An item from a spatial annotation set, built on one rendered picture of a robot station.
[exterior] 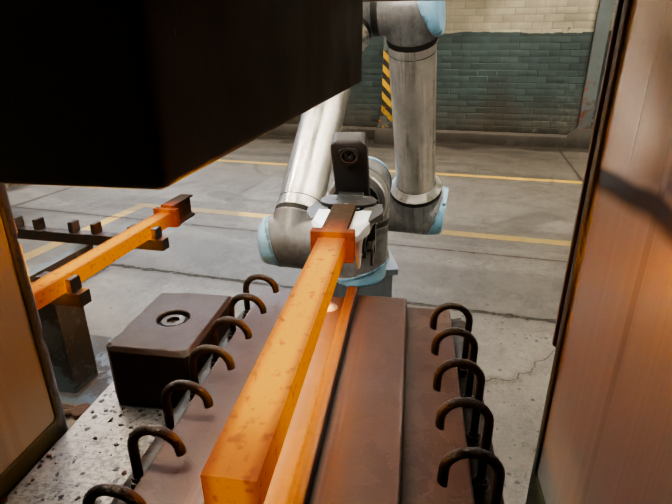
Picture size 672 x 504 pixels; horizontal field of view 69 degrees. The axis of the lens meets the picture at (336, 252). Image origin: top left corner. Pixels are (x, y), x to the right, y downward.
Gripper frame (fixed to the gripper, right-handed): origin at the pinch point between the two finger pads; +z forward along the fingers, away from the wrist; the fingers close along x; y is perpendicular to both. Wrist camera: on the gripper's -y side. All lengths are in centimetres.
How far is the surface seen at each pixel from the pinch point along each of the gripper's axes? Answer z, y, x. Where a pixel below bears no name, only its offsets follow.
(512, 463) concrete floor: -81, 104, -45
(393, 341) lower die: 11.5, 5.9, -7.0
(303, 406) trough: 20.8, 6.4, -0.7
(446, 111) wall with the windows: -697, 50, -55
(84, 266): -8.6, 9.7, 37.5
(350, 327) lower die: 9.6, 5.9, -2.8
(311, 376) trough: 17.1, 6.4, -0.6
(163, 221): -30.4, 9.8, 36.5
